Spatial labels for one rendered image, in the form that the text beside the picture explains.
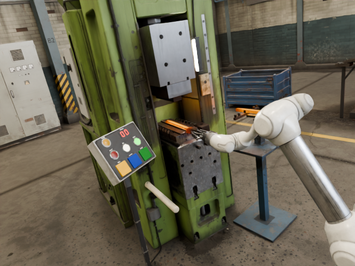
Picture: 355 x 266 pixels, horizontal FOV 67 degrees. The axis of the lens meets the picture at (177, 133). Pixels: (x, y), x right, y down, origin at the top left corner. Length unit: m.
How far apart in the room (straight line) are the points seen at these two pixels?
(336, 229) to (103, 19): 1.67
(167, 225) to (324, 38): 7.93
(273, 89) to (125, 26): 3.96
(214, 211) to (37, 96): 5.34
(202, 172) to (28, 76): 5.38
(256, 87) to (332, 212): 4.52
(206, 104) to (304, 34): 7.55
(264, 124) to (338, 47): 8.19
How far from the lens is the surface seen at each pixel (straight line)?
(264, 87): 5.56
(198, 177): 2.14
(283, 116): 1.19
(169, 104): 2.47
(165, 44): 1.89
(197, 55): 2.15
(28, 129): 6.94
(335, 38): 9.29
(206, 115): 2.29
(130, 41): 1.93
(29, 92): 6.88
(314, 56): 9.55
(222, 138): 1.70
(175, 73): 1.92
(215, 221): 2.47
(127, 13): 1.95
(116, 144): 1.64
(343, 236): 1.29
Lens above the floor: 1.67
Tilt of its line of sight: 20 degrees down
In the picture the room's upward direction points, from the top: 10 degrees counter-clockwise
